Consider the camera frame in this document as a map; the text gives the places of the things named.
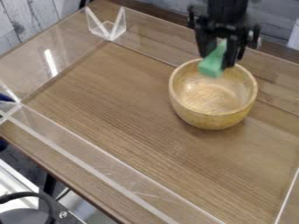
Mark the clear acrylic tray enclosure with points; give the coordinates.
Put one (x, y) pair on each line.
(90, 116)

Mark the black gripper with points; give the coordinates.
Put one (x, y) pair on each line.
(223, 19)

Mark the green rectangular block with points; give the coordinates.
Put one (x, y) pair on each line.
(211, 65)

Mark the black metal bracket with screw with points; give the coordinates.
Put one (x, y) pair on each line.
(62, 213)

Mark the brown wooden bowl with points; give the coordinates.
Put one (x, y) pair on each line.
(211, 103)

